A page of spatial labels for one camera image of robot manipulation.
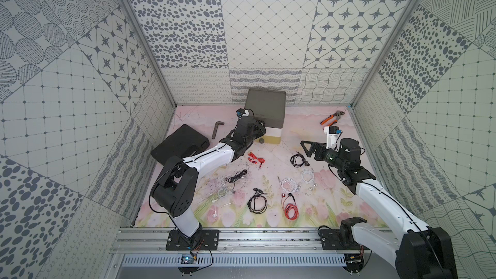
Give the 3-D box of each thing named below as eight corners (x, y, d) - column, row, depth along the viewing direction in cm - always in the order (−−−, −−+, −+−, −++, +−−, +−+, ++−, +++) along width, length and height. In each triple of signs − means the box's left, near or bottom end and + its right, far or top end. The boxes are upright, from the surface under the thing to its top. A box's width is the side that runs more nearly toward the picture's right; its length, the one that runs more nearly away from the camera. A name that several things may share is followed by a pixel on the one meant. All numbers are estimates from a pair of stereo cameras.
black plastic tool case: (153, 157, 99) (148, 152, 95) (188, 128, 112) (185, 122, 107) (175, 177, 92) (171, 172, 88) (210, 144, 105) (208, 138, 100)
